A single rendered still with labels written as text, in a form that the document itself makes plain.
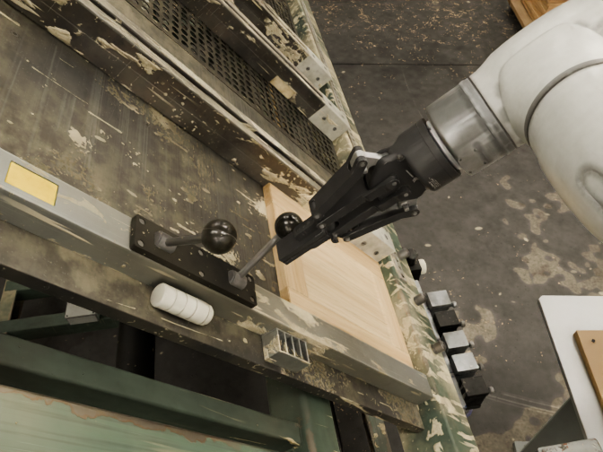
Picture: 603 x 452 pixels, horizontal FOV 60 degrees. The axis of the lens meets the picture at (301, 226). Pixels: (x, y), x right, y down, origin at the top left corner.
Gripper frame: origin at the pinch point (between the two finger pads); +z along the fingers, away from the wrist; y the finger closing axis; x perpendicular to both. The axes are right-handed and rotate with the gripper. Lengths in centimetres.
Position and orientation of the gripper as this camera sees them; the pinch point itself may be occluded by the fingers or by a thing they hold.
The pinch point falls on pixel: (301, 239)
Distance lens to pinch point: 64.4
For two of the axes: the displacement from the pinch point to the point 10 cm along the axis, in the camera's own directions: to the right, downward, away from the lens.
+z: -7.6, 5.2, 3.9
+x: -1.6, -7.3, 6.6
